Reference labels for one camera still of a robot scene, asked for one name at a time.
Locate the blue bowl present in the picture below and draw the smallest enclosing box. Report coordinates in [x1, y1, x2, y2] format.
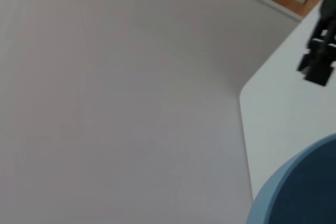
[246, 132, 336, 224]

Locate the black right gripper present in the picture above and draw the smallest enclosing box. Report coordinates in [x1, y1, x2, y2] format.
[296, 0, 336, 87]

